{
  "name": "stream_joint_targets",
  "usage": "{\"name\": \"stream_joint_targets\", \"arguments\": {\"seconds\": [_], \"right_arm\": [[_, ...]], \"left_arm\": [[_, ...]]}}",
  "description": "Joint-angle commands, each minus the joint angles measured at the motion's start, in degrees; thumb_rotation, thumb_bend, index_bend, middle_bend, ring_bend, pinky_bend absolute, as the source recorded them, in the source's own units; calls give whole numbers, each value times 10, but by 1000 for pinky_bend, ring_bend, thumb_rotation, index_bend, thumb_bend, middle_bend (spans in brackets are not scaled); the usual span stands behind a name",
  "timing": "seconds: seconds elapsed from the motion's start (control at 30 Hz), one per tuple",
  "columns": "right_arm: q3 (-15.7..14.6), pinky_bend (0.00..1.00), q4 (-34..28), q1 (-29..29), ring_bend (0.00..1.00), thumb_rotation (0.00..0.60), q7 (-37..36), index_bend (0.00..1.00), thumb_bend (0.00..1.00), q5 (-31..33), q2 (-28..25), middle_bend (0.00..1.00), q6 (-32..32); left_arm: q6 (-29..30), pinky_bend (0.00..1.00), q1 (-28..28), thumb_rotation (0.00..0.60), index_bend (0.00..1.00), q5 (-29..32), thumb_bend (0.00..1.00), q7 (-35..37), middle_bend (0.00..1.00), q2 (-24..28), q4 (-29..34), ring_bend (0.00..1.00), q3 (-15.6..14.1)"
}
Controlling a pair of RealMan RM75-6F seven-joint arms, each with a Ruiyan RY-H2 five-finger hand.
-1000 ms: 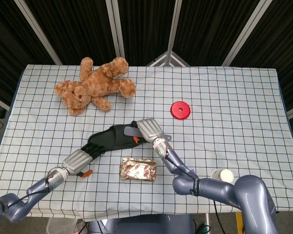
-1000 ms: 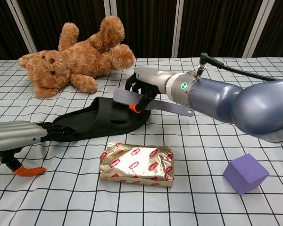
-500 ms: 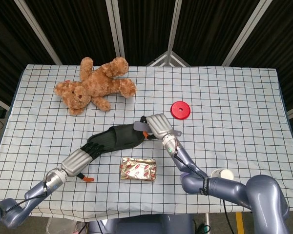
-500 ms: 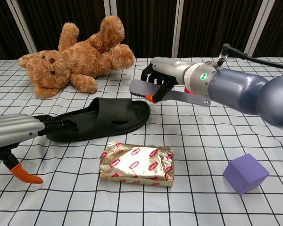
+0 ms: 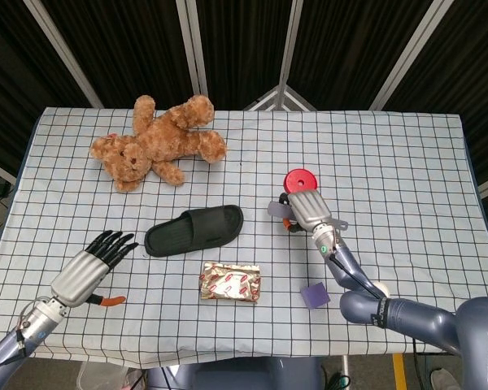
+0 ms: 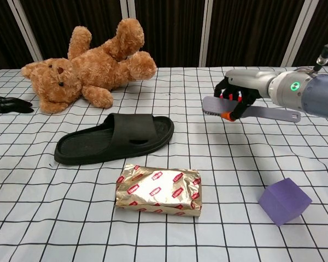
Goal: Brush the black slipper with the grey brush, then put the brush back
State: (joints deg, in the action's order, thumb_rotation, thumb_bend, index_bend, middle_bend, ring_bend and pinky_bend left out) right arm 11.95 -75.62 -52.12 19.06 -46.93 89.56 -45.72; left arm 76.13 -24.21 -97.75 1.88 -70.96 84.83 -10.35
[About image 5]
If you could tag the grey robot torso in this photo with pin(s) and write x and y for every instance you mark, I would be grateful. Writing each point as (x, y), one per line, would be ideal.
(236, 375)

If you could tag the purple foam cube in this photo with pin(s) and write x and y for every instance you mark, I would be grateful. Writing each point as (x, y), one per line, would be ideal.
(315, 296)

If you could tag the gold foil tea packet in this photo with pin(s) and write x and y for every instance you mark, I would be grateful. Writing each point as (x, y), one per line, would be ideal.
(229, 282)

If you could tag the small white round object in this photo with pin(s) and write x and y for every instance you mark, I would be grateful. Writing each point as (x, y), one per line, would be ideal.
(384, 289)

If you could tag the black folding partition screen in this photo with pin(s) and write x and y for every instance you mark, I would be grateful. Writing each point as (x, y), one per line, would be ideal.
(126, 40)

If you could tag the black rubber slipper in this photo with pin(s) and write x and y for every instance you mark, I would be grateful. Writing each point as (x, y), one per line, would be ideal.
(175, 239)

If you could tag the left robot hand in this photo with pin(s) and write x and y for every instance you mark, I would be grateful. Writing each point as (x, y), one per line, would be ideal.
(79, 276)

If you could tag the white checked tablecloth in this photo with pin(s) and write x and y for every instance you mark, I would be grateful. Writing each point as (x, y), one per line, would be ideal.
(390, 183)

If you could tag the red plastic disc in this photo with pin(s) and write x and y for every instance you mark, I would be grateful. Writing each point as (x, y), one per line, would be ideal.
(299, 178)

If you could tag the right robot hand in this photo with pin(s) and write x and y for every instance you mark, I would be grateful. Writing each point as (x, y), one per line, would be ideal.
(311, 209)

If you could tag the brown teddy bear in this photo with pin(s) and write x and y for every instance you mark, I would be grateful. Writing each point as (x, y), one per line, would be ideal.
(166, 138)

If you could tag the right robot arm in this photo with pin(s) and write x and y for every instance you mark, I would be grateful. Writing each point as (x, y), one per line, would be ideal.
(410, 315)

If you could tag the clear plastic bin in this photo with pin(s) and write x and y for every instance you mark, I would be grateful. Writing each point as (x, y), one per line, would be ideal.
(97, 378)

